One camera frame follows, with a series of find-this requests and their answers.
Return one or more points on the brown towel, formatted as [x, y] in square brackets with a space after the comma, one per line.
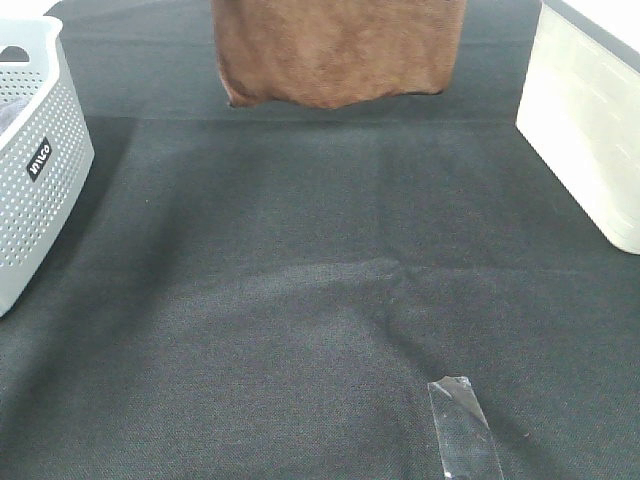
[330, 54]

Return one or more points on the grey towel in basket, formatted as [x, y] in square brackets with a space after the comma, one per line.
[14, 115]

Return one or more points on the black table cloth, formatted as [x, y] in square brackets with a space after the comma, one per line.
[267, 293]

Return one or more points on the clear tape strip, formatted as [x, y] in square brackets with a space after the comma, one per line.
[466, 444]

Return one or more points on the white perforated laundry basket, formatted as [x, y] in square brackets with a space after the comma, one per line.
[44, 167]

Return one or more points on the white plastic storage bin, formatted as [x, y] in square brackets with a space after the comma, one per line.
[579, 109]

